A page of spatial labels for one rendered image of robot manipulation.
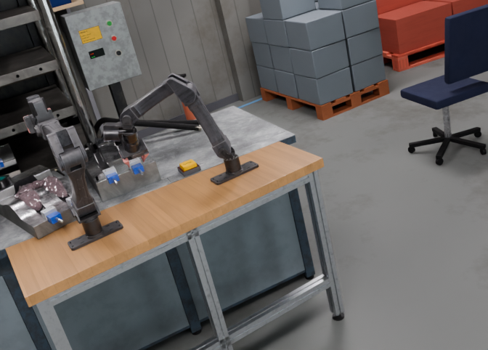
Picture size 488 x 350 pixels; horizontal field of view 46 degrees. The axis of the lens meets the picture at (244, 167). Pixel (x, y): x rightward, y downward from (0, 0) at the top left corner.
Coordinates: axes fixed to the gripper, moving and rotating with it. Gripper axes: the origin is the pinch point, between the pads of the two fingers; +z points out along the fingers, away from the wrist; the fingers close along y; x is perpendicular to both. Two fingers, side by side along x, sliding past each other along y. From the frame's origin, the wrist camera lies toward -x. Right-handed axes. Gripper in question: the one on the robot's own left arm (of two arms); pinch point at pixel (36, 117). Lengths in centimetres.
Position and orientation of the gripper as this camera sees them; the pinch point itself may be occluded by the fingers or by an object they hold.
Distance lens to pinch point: 242.3
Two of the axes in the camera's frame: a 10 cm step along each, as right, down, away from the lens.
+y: -8.4, 3.8, -3.8
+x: 2.4, 9.0, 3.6
